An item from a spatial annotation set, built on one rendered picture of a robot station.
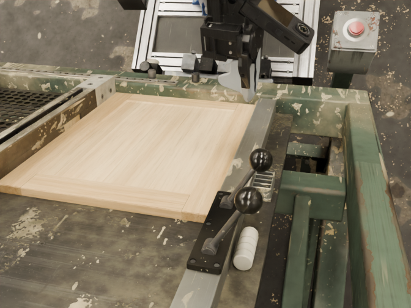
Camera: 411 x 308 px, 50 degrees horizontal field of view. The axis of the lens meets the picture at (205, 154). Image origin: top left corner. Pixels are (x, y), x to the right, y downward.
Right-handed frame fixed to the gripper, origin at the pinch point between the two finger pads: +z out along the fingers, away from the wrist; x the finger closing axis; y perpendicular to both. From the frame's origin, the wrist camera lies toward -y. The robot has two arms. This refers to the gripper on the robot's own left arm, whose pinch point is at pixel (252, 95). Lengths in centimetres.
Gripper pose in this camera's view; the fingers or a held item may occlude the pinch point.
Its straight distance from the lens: 76.9
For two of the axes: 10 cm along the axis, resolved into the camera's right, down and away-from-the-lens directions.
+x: -3.6, 6.7, -6.5
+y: -9.3, -2.0, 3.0
